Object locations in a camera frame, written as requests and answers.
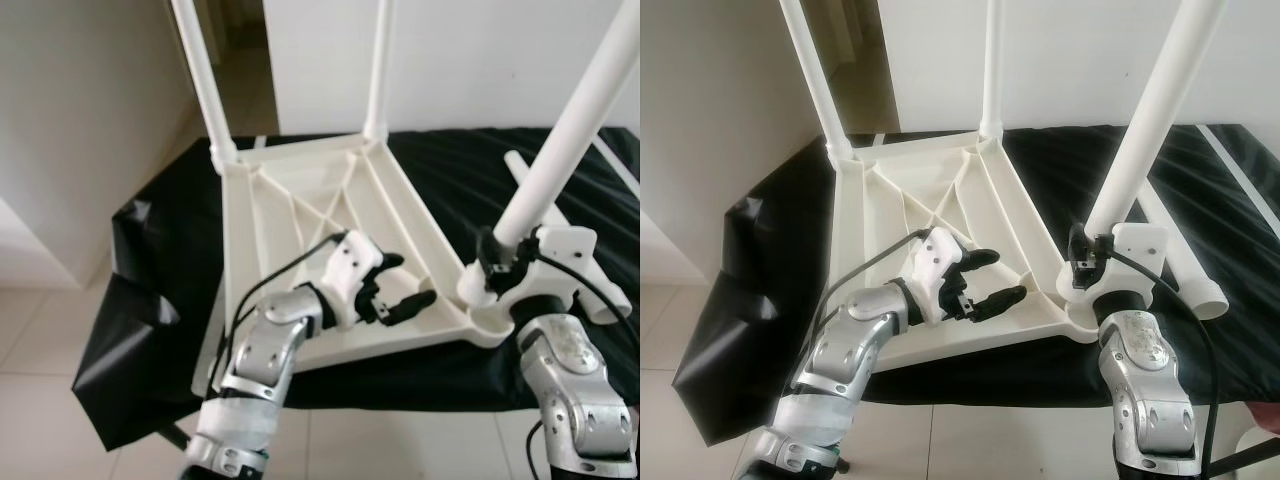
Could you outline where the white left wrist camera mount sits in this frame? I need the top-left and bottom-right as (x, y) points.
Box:
(318, 232), (386, 326)
(905, 228), (966, 323)

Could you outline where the white plastic table leg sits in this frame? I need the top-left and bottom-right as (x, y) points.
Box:
(1082, 0), (1231, 243)
(170, 0), (239, 171)
(778, 0), (855, 166)
(503, 150), (631, 323)
(976, 0), (1006, 141)
(492, 0), (641, 249)
(1135, 185), (1231, 321)
(362, 0), (398, 144)

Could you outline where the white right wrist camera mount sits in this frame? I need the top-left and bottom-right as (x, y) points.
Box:
(1085, 222), (1166, 306)
(500, 226), (601, 323)

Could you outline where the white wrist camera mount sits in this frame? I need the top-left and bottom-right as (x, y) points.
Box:
(500, 226), (601, 323)
(1085, 222), (1166, 306)
(318, 232), (386, 326)
(905, 228), (966, 323)

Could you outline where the beige door frame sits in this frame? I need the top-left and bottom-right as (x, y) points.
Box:
(204, 0), (231, 61)
(820, 0), (863, 61)

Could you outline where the black tablecloth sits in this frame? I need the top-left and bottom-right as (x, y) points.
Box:
(72, 128), (641, 451)
(672, 125), (1280, 446)

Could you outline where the white plastic table top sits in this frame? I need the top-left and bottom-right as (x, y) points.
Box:
(800, 133), (1111, 376)
(195, 135), (521, 379)

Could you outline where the white fabric strip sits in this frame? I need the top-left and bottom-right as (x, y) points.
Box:
(590, 140), (641, 196)
(1205, 125), (1280, 211)

